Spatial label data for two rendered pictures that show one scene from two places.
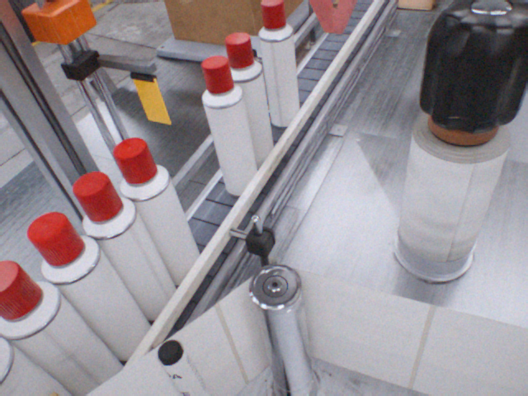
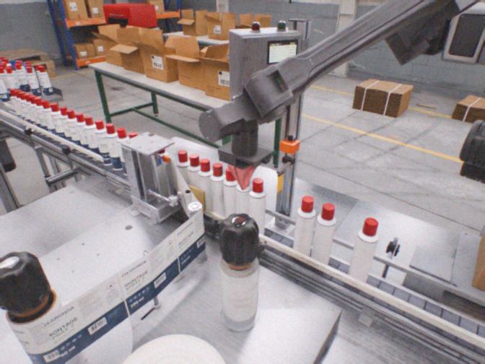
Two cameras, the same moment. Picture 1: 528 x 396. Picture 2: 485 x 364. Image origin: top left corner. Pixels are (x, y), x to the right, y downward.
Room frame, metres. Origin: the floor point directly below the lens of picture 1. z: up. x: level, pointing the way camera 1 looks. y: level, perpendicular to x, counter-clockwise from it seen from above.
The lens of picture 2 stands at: (0.33, -0.70, 1.59)
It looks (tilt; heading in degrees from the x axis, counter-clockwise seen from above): 32 degrees down; 93
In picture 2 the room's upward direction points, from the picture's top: straight up
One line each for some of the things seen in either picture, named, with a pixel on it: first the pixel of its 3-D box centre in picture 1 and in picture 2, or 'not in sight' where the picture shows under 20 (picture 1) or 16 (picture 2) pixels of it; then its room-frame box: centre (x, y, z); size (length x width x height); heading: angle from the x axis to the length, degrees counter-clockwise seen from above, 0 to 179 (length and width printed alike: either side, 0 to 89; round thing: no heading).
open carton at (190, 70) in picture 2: not in sight; (202, 63); (-0.16, 2.23, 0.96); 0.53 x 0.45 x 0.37; 51
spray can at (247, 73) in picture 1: (249, 106); (323, 235); (0.53, 0.00, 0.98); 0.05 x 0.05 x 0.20
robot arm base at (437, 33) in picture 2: not in sight; (423, 33); (0.82, 0.37, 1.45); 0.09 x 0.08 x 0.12; 139
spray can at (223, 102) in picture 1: (230, 131); (304, 228); (0.48, 0.03, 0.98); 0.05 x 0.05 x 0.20
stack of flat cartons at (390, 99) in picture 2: not in sight; (382, 97); (2.10, 3.95, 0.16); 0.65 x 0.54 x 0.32; 144
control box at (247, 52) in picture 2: not in sight; (263, 68); (0.35, 0.22, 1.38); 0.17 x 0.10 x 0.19; 22
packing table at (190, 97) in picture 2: not in sight; (180, 113); (-0.47, 2.56, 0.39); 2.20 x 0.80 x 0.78; 139
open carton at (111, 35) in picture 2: not in sight; (120, 45); (-1.19, 3.06, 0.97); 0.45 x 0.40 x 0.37; 51
